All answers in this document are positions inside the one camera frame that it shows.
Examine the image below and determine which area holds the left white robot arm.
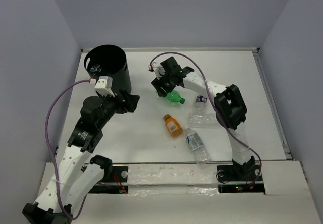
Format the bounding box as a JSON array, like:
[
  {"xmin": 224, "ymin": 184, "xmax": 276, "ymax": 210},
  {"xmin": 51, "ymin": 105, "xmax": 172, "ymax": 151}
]
[{"xmin": 22, "ymin": 90, "xmax": 140, "ymax": 223}]

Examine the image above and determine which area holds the black cylindrical bin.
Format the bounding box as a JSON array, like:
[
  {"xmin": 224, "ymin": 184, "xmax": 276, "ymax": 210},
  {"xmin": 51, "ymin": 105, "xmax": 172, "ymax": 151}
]
[{"xmin": 84, "ymin": 45, "xmax": 132, "ymax": 93}]

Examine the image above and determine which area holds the Pepsi label clear bottle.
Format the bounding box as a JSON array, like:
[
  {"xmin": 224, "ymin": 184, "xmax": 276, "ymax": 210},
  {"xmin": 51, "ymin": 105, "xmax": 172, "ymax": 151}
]
[{"xmin": 194, "ymin": 95, "xmax": 207, "ymax": 113}]

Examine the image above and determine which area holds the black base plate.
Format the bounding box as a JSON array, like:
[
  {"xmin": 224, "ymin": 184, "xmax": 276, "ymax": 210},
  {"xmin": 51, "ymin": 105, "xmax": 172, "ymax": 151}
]
[
  {"xmin": 89, "ymin": 165, "xmax": 129, "ymax": 194},
  {"xmin": 216, "ymin": 165, "xmax": 265, "ymax": 194}
]

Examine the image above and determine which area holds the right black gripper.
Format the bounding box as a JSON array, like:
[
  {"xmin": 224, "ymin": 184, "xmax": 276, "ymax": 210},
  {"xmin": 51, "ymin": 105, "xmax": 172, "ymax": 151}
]
[{"xmin": 151, "ymin": 70, "xmax": 176, "ymax": 98}]

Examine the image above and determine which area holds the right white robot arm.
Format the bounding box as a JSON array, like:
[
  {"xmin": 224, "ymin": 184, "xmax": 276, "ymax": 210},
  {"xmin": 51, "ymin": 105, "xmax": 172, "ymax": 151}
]
[{"xmin": 148, "ymin": 52, "xmax": 262, "ymax": 188}]

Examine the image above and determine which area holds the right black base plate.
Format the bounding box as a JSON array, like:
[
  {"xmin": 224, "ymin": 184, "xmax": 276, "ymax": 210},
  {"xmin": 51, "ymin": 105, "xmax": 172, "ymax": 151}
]
[{"xmin": 216, "ymin": 165, "xmax": 265, "ymax": 194}]

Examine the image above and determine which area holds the orange plastic bottle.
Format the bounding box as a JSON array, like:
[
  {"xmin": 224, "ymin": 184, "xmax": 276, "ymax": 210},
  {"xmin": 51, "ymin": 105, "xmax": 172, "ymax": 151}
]
[{"xmin": 163, "ymin": 114, "xmax": 183, "ymax": 137}]

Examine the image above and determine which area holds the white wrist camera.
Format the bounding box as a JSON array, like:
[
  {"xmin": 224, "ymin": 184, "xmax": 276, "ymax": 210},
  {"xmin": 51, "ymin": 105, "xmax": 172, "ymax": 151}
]
[
  {"xmin": 94, "ymin": 76, "xmax": 114, "ymax": 96},
  {"xmin": 149, "ymin": 62, "xmax": 165, "ymax": 79}
]

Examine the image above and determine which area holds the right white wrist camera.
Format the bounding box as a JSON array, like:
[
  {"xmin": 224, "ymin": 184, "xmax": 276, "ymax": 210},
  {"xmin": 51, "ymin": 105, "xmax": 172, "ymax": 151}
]
[{"xmin": 149, "ymin": 62, "xmax": 165, "ymax": 79}]

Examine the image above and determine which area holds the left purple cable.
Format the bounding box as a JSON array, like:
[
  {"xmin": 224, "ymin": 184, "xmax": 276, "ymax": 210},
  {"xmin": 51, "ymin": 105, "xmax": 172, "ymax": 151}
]
[{"xmin": 46, "ymin": 79, "xmax": 95, "ymax": 221}]

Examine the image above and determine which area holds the white cap water bottle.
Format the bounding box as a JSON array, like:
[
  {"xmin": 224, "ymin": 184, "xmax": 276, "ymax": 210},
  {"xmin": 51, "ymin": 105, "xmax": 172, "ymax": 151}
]
[{"xmin": 184, "ymin": 127, "xmax": 211, "ymax": 165}]

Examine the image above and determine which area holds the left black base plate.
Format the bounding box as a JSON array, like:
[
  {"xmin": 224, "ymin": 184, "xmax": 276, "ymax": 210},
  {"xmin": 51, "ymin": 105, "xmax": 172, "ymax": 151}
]
[{"xmin": 89, "ymin": 165, "xmax": 129, "ymax": 194}]

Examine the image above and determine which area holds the large clear crushed bottle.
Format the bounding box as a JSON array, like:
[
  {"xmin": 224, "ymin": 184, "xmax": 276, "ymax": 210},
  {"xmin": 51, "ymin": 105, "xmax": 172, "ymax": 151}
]
[{"xmin": 188, "ymin": 113, "xmax": 220, "ymax": 128}]

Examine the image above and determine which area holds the small clear bottle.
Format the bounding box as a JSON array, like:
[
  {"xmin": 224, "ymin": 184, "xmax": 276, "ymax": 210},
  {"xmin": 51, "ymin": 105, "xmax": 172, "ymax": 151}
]
[{"xmin": 90, "ymin": 64, "xmax": 102, "ymax": 75}]

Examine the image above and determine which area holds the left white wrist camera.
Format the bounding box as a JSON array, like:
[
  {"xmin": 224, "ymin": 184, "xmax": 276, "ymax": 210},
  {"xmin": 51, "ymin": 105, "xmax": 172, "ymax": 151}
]
[{"xmin": 94, "ymin": 76, "xmax": 114, "ymax": 96}]

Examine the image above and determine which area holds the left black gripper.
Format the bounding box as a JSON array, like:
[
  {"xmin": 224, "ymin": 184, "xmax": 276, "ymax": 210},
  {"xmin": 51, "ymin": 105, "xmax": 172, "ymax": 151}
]
[{"xmin": 97, "ymin": 89, "xmax": 139, "ymax": 129}]

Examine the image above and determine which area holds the green plastic bottle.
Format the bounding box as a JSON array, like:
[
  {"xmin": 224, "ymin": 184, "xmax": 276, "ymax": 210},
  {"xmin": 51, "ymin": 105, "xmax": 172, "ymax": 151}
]
[{"xmin": 166, "ymin": 90, "xmax": 185, "ymax": 105}]

